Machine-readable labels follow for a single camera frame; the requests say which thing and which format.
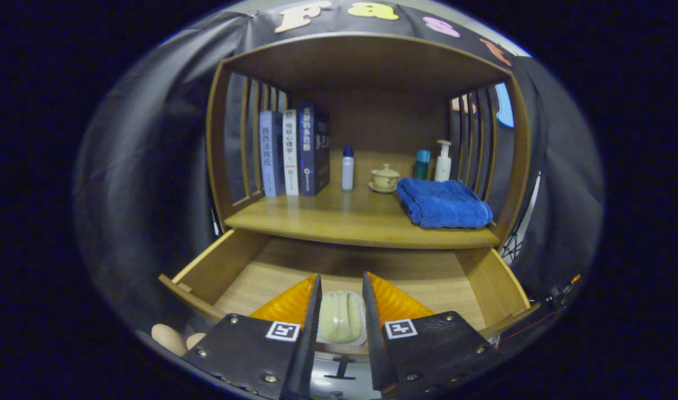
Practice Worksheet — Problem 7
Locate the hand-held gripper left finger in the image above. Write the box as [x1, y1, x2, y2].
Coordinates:
[180, 273, 323, 400]

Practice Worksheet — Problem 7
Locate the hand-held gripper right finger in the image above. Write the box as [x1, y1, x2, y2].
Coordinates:
[363, 271, 505, 400]

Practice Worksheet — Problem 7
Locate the green scrub brush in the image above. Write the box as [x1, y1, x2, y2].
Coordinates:
[317, 290, 368, 347]

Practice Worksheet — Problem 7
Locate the wooden drawer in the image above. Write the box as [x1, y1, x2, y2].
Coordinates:
[158, 229, 542, 382]

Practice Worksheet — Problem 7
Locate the wooden countertop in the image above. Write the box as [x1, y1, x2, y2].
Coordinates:
[223, 149, 501, 249]

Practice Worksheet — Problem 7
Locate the wooden cabinet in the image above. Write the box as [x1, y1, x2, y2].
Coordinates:
[205, 32, 532, 400]

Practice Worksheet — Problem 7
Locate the blue folded towel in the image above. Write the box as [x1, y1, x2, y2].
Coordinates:
[395, 177, 494, 229]

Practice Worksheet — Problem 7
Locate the beige lidded teacup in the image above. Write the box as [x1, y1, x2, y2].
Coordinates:
[371, 163, 401, 190]

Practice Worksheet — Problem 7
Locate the white bottle with blue cap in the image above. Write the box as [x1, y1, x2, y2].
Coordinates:
[341, 146, 355, 191]

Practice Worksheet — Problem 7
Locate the black tripod stand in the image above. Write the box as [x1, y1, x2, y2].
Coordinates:
[500, 172, 541, 266]

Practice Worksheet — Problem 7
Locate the white pump bottle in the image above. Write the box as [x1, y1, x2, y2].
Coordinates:
[434, 139, 453, 182]

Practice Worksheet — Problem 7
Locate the white book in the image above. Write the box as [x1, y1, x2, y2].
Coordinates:
[282, 109, 300, 196]

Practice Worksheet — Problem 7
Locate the light blue book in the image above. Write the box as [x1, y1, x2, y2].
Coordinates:
[259, 110, 285, 198]

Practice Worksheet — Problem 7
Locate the dark blue book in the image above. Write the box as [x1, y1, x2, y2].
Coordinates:
[298, 102, 332, 197]

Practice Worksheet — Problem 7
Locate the black backdrop cloth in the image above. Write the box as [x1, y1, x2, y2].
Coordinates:
[72, 0, 606, 334]

